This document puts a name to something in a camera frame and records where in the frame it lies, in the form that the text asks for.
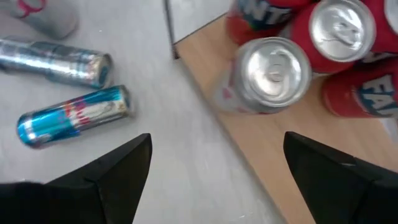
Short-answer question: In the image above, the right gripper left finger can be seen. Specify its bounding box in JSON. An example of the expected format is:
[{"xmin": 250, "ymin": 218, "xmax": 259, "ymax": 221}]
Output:
[{"xmin": 30, "ymin": 133, "xmax": 153, "ymax": 224}]

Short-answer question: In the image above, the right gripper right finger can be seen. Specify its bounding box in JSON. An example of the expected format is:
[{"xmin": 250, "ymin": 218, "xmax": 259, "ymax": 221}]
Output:
[{"xmin": 283, "ymin": 131, "xmax": 398, "ymax": 224}]

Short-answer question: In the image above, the teal Red Bull can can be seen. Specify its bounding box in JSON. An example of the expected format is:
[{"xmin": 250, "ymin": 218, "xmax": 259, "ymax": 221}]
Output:
[{"xmin": 16, "ymin": 84, "xmax": 133, "ymax": 149}]

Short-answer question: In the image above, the Fanta soda can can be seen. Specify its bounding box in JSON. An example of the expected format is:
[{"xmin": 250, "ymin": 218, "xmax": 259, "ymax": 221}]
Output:
[
  {"xmin": 287, "ymin": 0, "xmax": 377, "ymax": 75},
  {"xmin": 360, "ymin": 0, "xmax": 398, "ymax": 65},
  {"xmin": 321, "ymin": 58, "xmax": 398, "ymax": 119},
  {"xmin": 226, "ymin": 0, "xmax": 315, "ymax": 47}
]

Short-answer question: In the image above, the silver blue Red Bull can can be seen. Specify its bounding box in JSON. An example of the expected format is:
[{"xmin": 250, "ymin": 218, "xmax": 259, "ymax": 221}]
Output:
[{"xmin": 0, "ymin": 37, "xmax": 114, "ymax": 90}]

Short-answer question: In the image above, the silver Diet Coke can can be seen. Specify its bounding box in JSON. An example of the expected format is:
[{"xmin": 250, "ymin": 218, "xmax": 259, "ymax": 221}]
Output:
[
  {"xmin": 214, "ymin": 36, "xmax": 313, "ymax": 115},
  {"xmin": 0, "ymin": 0, "xmax": 79, "ymax": 40}
]

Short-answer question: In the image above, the wooden shelf black metal frame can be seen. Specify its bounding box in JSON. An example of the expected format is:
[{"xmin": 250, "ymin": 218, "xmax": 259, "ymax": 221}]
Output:
[{"xmin": 163, "ymin": 0, "xmax": 398, "ymax": 224}]

